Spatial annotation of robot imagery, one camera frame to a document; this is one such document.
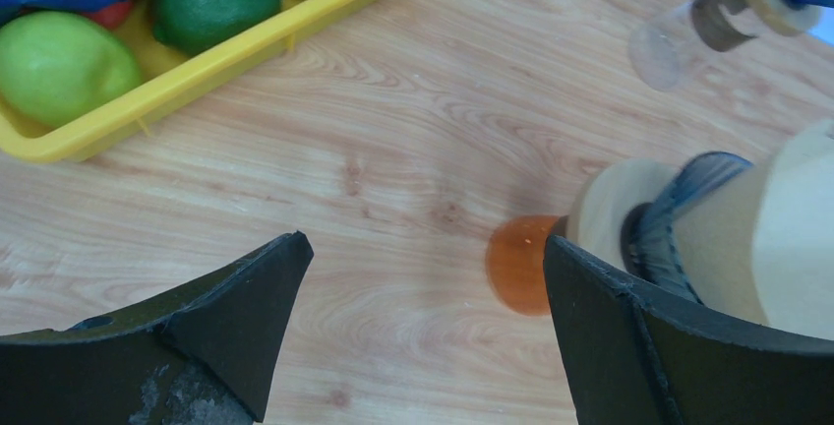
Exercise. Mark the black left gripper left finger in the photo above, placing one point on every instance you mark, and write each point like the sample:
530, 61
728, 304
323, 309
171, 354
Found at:
203, 352

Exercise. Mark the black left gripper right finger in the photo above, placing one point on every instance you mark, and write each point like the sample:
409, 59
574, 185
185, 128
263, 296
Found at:
635, 353

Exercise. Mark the blue glass dripper cone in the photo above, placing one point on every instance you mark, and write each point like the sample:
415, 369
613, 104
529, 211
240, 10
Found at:
648, 243

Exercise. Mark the brown paper coffee filter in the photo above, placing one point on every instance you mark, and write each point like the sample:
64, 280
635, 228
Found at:
760, 248

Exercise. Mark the orange glass carafe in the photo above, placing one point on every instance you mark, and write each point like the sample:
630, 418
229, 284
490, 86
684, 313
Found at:
514, 263

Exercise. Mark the yellow plastic tray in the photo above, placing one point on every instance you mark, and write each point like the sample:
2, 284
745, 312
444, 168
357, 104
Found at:
173, 80

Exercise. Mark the clear glass carafe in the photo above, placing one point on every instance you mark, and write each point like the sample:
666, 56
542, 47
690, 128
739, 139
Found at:
674, 46

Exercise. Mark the green apple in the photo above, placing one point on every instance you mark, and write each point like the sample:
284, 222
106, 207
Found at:
58, 66

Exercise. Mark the red fruit under bag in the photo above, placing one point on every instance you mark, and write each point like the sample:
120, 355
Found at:
112, 16

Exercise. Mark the green lime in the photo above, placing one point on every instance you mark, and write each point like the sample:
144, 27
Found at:
195, 26

